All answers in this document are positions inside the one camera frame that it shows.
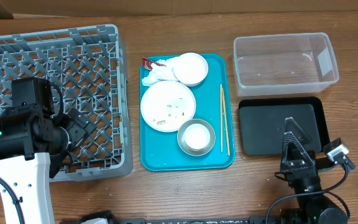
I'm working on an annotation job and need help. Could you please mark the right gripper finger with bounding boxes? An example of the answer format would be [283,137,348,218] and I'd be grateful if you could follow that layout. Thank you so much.
[283,117,312,144]
[282,132,306,164]

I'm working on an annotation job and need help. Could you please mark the white cup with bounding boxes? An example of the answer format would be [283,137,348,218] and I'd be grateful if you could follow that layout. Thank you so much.
[184,124,211,151]

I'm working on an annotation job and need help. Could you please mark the white napkin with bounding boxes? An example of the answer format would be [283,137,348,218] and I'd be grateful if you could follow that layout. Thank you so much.
[142,57,178,86]

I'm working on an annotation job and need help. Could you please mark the red snack wrapper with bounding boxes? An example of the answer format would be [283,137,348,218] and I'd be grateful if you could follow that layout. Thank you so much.
[142,57,165,71]

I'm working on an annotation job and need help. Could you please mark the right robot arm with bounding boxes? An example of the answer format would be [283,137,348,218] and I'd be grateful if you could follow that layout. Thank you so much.
[264,117,356,224]

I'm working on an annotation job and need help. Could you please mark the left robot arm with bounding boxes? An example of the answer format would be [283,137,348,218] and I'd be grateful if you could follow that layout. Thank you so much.
[0,77,96,223]

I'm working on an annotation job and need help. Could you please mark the clear plastic waste bin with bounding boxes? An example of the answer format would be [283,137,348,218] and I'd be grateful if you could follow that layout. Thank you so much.
[233,32,339,97]

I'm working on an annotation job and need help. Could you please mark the grey plastic dishwasher rack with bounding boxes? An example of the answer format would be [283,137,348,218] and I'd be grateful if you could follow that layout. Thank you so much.
[0,24,133,182]

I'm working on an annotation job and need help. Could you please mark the black plastic tray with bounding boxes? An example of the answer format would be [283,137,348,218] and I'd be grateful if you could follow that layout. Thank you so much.
[239,96,330,156]

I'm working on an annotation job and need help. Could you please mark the right wooden chopstick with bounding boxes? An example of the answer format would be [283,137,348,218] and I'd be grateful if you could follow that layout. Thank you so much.
[221,87,231,156]

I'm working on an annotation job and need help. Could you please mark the wooden chopstick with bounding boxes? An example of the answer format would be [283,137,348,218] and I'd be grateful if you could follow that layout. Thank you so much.
[221,87,231,156]
[219,84,223,152]

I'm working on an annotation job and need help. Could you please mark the left wooden chopstick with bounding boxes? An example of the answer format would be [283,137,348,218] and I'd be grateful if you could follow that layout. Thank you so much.
[219,84,223,152]

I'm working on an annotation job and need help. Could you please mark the stainless steel bowl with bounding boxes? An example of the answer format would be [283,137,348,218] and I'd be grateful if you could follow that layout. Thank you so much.
[177,119,216,156]

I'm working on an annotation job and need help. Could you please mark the small pink-white bowl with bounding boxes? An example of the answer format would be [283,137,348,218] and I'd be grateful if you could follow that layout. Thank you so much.
[173,52,209,86]

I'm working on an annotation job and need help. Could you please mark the large white dirty plate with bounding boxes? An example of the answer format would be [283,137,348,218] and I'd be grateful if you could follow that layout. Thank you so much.
[140,81,196,133]

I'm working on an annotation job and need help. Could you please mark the teal plastic serving tray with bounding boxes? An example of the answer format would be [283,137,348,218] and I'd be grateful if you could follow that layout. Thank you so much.
[139,53,236,172]

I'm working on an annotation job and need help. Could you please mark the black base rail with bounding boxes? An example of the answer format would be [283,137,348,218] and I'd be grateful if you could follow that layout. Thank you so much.
[60,210,296,224]

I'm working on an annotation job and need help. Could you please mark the cardboard wall panel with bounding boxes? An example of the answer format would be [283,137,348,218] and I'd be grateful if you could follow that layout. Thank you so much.
[0,0,358,19]

